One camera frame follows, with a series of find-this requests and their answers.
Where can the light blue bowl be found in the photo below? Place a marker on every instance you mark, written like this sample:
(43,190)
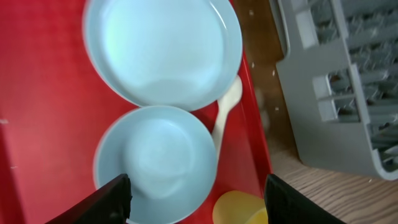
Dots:
(169,157)

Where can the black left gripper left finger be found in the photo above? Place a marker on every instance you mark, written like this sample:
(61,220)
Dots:
(109,204)

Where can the white plastic spoon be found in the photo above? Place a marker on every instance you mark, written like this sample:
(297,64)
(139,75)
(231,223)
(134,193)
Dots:
(225,104)

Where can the yellow plastic cup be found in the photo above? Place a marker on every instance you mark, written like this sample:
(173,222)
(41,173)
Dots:
(236,207)

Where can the light blue plate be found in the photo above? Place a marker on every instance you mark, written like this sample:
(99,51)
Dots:
(183,53)

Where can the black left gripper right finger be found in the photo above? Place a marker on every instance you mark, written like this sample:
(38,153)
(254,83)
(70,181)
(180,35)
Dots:
(284,204)

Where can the grey dishwasher rack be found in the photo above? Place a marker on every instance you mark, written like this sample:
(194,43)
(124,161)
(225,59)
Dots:
(339,80)

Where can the red plastic tray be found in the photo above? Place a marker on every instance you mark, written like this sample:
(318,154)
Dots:
(55,109)

